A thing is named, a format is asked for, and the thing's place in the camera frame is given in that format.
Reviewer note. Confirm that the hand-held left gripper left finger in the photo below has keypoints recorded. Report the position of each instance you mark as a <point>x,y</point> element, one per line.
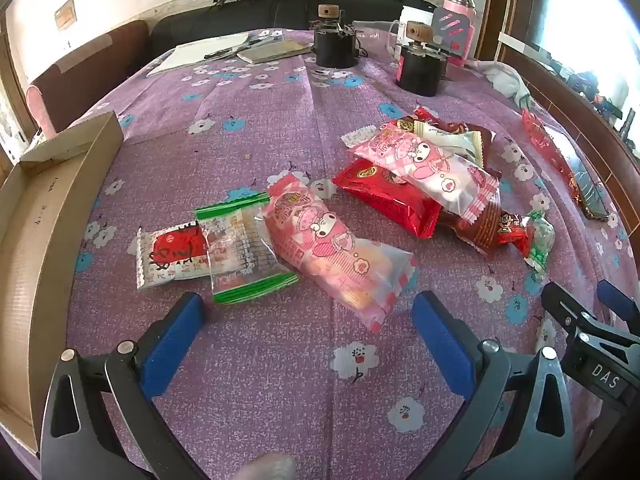
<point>172,340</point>

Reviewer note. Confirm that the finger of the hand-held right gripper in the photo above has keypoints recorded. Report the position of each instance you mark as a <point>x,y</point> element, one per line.
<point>562,305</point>
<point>617,300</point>

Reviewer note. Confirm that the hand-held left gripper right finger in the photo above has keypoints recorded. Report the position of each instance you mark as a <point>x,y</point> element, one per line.
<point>440,340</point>

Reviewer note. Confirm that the green clear candy packet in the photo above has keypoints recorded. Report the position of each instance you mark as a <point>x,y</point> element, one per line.
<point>542,240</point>

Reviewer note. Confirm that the white red-label snack packet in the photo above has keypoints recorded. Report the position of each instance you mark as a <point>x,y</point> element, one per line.
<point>170,255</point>

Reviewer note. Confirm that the small red cartoon snack packet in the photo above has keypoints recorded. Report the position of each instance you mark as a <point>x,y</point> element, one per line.
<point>515,232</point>

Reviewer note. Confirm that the brown-red gold-print snack packet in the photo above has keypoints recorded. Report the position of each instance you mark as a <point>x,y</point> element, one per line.
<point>482,230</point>

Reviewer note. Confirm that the clear green-edged snack packet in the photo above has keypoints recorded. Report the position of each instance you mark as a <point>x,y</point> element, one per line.
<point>245,255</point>

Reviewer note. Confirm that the red glossy cartoon snack packet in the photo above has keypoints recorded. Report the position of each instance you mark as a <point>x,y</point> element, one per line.
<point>385,195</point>

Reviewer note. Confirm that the pink cartoon snack packet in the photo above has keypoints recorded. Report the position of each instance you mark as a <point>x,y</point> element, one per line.
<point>425,160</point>
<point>320,240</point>

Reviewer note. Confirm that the brown cardboard box tray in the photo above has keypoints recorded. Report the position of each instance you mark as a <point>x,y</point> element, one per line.
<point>30,260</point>

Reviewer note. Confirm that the white green snack packet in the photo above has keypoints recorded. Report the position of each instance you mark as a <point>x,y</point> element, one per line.
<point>450,137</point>

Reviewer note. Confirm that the red gold-emblem snack packet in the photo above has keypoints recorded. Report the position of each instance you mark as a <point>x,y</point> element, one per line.
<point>415,117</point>

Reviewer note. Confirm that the purple floral tablecloth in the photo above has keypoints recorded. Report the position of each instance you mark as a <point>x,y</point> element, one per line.
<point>300,400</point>

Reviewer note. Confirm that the red plastic wrapper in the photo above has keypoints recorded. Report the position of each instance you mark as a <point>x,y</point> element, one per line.
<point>545,145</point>

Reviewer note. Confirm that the white grey cloth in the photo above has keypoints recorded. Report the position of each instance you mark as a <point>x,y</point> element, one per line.
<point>500,77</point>

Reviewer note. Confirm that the black canister pink trim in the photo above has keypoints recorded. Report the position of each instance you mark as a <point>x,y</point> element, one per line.
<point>422,70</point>

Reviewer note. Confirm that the white paper sheet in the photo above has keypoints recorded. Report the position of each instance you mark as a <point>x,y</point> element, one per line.
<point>190,55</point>

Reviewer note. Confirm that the maroon armchair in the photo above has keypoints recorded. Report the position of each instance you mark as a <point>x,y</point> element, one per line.
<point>100,60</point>

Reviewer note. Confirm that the grey board pink stripes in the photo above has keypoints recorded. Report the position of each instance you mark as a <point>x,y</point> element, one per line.
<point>450,25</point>

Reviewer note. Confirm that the brown notebook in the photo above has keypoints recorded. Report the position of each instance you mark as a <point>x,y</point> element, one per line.
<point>275,51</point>

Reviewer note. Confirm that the clear glass pitcher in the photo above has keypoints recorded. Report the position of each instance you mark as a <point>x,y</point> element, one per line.
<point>375,37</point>

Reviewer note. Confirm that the black sofa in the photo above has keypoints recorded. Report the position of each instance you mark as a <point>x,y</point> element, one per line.
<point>200,25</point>

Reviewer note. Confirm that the white cup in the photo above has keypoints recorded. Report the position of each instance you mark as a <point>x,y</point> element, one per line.
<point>415,14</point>

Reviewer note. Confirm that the brown wooden frame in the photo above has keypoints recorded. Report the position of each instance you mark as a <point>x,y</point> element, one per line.
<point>550,90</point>

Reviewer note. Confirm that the brown wall plaque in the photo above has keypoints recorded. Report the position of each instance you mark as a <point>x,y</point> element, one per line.
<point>65,14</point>

